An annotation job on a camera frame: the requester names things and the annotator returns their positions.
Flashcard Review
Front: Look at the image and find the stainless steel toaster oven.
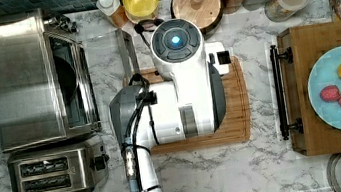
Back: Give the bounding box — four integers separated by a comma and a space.
0, 0, 148, 154

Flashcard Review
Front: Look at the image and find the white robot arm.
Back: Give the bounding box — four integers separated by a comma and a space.
109, 18, 227, 192

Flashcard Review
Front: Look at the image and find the bamboo cutting board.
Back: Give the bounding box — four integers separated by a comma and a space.
121, 54, 256, 159

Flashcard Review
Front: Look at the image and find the black canister wooden lid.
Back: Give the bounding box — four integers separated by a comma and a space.
170, 0, 223, 34

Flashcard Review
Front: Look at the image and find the yellow plastic container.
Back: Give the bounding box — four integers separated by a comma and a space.
122, 0, 159, 23

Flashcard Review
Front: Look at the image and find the orange bottle white cap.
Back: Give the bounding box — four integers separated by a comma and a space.
96, 0, 129, 29

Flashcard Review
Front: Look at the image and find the wooden drawer box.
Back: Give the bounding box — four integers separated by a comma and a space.
270, 21, 341, 156

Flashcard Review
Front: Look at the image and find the silver two-slot toaster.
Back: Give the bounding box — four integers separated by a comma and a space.
7, 136, 110, 192

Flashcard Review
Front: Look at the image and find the red strawberry near lemon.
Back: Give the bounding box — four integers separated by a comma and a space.
320, 85, 341, 102

